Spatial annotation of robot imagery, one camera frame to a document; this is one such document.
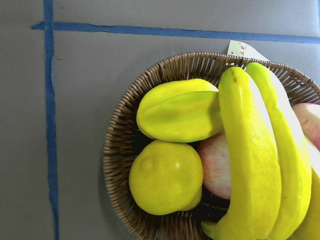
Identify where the yellow banana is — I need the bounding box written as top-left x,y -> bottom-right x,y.
246,62 -> 312,240
201,66 -> 282,240
289,138 -> 320,240

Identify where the brown wicker basket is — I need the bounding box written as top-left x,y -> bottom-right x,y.
103,52 -> 320,240

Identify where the white basket tag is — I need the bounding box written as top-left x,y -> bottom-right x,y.
227,40 -> 269,61

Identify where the yellow starfruit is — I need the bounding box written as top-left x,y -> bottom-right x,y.
136,78 -> 223,143

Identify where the yellow lemon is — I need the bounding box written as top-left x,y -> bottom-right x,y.
129,140 -> 204,216

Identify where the red pink apple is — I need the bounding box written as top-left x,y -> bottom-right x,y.
292,103 -> 320,150

